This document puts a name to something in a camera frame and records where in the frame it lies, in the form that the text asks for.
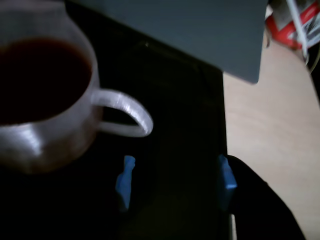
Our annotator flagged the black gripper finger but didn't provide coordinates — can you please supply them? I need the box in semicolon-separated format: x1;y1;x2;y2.
216;153;306;240
82;155;137;240

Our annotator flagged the translucent pink kettle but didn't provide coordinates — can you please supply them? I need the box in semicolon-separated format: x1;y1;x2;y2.
0;0;154;175

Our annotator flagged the black rubber work mat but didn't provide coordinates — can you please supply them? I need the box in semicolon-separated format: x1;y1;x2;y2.
0;0;232;240

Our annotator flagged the red white carton box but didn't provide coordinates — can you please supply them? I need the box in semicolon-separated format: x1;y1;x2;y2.
264;0;320;51

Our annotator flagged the white cable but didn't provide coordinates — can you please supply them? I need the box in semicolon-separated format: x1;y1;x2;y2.
284;0;320;75

